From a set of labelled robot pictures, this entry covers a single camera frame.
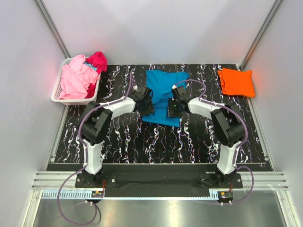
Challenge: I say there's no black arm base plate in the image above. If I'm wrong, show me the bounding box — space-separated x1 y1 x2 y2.
75 164 243 199

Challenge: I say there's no light pink t shirt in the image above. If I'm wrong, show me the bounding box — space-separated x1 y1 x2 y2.
58 54 100 100

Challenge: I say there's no folded orange t shirt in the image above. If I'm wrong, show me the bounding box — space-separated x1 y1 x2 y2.
217 68 255 98

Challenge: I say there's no light blue garment in basket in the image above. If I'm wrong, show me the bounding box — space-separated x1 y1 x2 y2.
84 62 97 71

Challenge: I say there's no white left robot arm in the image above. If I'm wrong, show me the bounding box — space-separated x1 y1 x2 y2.
78 86 155 187

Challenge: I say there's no magenta t shirt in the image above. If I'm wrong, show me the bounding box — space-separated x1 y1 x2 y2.
86 52 107 98

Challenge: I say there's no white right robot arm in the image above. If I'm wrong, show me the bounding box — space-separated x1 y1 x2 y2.
168 85 248 188

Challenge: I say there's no blue t shirt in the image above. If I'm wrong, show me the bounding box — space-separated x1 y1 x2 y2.
142 70 189 127

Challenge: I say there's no white plastic laundry basket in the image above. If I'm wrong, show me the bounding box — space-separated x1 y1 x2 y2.
51 55 101 105

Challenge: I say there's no aluminium frame rail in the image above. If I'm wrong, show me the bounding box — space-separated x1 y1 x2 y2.
32 171 288 190

